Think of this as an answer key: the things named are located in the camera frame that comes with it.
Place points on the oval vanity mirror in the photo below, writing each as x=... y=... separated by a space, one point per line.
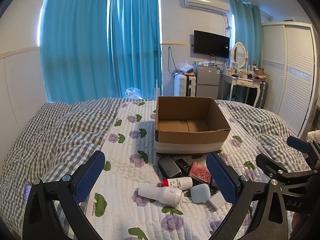
x=238 y=56

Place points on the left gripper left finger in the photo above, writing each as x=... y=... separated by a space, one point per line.
x=41 y=220

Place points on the white air conditioner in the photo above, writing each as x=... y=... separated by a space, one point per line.
x=215 y=6

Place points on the brown cardboard box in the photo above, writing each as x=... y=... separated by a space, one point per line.
x=189 y=125

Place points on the red patterned box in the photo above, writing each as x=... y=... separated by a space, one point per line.
x=200 y=173

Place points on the silver mini fridge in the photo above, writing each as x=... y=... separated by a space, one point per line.
x=207 y=81

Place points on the light blue square case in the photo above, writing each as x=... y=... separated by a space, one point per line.
x=200 y=193

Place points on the white handheld massager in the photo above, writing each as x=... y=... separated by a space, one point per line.
x=165 y=195

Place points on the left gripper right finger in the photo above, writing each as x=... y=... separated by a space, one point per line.
x=269 y=220

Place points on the white suitcase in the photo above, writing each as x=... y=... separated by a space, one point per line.
x=185 y=85

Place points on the blue curtain by wardrobe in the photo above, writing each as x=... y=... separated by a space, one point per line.
x=248 y=29

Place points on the black wall television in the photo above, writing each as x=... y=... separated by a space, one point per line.
x=211 y=44

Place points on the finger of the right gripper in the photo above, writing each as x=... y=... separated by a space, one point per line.
x=268 y=165
x=298 y=144

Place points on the grey power bank charger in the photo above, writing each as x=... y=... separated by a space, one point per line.
x=168 y=167

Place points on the white floral quilt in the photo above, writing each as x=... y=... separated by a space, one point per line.
x=125 y=131

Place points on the black remote control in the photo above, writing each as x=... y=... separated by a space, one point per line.
x=186 y=168

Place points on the grey checkered blanket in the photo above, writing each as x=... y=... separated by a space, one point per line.
x=35 y=155

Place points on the large blue curtain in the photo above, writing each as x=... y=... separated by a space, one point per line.
x=93 y=49

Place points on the white louvered wardrobe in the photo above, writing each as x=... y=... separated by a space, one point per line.
x=290 y=63

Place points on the white charger cube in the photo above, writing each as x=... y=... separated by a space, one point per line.
x=216 y=201

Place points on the white vanity table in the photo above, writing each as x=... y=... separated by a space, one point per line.
x=228 y=82

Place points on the clear plastic water jug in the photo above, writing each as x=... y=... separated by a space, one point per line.
x=133 y=93

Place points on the white tube red cap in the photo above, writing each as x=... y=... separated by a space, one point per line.
x=182 y=183

